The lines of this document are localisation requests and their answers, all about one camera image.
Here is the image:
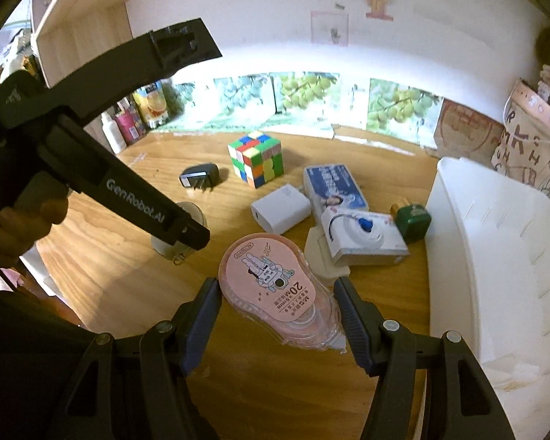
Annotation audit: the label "person's left hand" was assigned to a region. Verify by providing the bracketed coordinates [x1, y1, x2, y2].
[0, 197, 68, 268]

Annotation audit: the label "beige angular small box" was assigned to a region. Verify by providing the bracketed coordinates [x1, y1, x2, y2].
[304, 227, 351, 287]

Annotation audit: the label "pink square wall sticker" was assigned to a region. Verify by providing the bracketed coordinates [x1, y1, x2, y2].
[311, 11, 349, 47]

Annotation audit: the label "white instant camera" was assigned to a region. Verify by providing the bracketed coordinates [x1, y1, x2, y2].
[321, 207, 409, 266]

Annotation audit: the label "black power adapter plug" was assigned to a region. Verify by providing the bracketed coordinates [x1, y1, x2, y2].
[180, 163, 221, 190]

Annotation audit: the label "blue dental floss box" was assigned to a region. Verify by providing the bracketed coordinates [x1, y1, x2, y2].
[303, 164, 369, 223]

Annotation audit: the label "multicolour Rubik's cube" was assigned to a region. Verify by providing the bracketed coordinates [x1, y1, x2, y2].
[227, 130, 284, 189]

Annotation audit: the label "grape print cardboard sheets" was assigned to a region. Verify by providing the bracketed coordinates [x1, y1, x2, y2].
[158, 71, 444, 147]

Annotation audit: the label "yellow bear wall hook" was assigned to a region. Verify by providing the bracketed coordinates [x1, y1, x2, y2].
[366, 0, 393, 22]

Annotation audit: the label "green perfume bottle gold cap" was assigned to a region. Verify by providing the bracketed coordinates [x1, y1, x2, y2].
[390, 200, 432, 244]

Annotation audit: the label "white spray bottle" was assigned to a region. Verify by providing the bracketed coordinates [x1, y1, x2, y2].
[101, 112, 127, 154]

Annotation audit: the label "beige printed fabric bag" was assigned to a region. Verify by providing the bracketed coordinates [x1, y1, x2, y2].
[492, 100, 550, 199]

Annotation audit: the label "brown cardboard panel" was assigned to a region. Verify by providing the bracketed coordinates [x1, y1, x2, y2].
[434, 99, 504, 167]

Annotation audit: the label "white plastic storage bin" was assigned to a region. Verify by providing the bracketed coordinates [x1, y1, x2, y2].
[425, 158, 550, 439]

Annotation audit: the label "pink tube bottle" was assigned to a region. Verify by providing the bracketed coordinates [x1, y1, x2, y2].
[115, 98, 146, 145]

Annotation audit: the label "pink correction tape dispenser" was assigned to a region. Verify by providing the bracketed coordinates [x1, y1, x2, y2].
[218, 234, 347, 352]

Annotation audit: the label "white 33W charger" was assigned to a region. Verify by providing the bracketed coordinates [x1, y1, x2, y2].
[250, 184, 312, 234]

